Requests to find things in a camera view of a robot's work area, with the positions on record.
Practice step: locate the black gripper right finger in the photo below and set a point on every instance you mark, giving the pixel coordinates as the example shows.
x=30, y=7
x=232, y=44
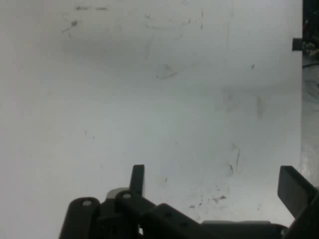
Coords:
x=296, y=191

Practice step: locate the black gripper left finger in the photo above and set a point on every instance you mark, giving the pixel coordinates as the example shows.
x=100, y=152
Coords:
x=129, y=214

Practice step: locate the black table edge clip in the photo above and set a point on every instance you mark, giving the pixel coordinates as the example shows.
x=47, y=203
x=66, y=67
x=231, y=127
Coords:
x=296, y=44

